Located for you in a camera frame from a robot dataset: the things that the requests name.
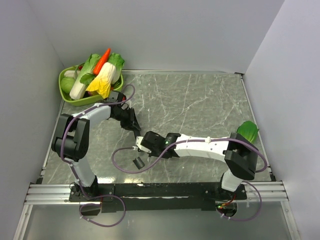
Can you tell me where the green white bok choy toy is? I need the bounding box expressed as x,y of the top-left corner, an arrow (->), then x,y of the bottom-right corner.
69,53 -> 101,100

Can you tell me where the yellow white napa cabbage toy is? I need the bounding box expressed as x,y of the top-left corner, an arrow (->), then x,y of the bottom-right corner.
86,62 -> 116,99

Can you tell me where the white mushroom toy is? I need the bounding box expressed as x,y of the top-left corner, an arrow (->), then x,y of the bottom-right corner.
64,70 -> 80,79

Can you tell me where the bok choy toy on table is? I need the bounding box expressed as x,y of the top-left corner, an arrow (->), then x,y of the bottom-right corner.
236,120 -> 259,144

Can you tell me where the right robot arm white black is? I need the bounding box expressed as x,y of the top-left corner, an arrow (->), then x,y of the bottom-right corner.
136,131 -> 258,199

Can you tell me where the orange toy carrot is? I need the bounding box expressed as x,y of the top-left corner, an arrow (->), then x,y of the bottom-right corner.
93,48 -> 111,75

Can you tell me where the round green cabbage toy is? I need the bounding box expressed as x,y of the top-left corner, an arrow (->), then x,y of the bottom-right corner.
60,77 -> 76,94

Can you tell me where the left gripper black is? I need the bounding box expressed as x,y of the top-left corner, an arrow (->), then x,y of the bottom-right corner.
112,107 -> 141,132

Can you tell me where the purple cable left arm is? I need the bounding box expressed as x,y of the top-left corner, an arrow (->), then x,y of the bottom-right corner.
59,83 -> 136,198

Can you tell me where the black battery cover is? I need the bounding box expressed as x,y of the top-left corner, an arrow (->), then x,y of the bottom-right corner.
133,156 -> 145,170

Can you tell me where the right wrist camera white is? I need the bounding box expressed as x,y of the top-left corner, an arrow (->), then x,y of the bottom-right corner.
135,136 -> 152,154

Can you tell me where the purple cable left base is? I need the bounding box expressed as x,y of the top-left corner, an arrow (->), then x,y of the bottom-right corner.
78,192 -> 127,228

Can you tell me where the green lettuce toy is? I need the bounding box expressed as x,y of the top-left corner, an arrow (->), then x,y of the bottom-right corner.
108,52 -> 125,85

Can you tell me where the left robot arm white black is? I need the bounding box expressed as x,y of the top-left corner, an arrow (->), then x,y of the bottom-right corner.
51,90 -> 141,201

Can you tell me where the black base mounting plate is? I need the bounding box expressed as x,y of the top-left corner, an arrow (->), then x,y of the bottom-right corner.
69,182 -> 247,213

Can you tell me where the green plastic basket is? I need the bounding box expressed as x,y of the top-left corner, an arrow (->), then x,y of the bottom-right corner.
58,64 -> 123,107

